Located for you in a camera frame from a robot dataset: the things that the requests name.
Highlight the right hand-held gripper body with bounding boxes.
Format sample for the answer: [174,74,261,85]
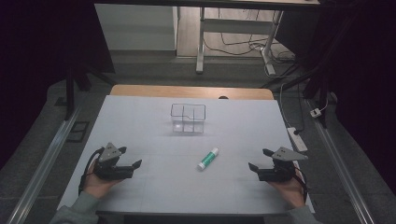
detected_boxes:
[257,146,309,183]

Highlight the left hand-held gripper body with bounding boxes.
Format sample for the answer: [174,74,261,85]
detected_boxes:
[92,142,135,182]

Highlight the person's right hand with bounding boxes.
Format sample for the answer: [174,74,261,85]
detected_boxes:
[268,173,306,209]

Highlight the person's left hand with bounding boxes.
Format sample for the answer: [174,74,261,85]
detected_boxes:
[82,161,123,200]

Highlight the white power strip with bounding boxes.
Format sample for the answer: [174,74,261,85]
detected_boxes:
[286,126,309,153]

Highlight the white table cover sheet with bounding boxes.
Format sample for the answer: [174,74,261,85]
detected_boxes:
[57,94,316,217]

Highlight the green and white glue stick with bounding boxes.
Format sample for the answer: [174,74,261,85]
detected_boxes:
[196,147,220,172]

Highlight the clear acrylic compartment organizer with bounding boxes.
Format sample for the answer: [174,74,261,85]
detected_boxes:
[170,103,207,135]

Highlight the black metal stand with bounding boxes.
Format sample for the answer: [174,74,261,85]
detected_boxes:
[64,62,118,121]

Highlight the wooden table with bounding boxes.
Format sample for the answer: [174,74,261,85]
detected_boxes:
[109,84,276,101]

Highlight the white cabinet panel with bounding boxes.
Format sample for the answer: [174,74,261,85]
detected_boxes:
[94,3,179,51]

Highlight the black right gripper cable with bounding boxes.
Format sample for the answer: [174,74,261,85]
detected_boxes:
[292,165,310,205]

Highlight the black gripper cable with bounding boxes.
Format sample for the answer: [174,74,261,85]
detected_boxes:
[78,147,106,197]
[292,165,310,205]

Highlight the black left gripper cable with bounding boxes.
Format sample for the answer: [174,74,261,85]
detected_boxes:
[78,147,106,197]

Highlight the aluminium floor rail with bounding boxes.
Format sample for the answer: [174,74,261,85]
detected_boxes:
[305,98,376,224]
[6,105,82,224]

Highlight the black floor cables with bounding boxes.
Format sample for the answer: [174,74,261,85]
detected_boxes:
[203,8,296,62]

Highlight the white desk frame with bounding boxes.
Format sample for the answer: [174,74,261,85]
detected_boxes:
[195,7,285,77]

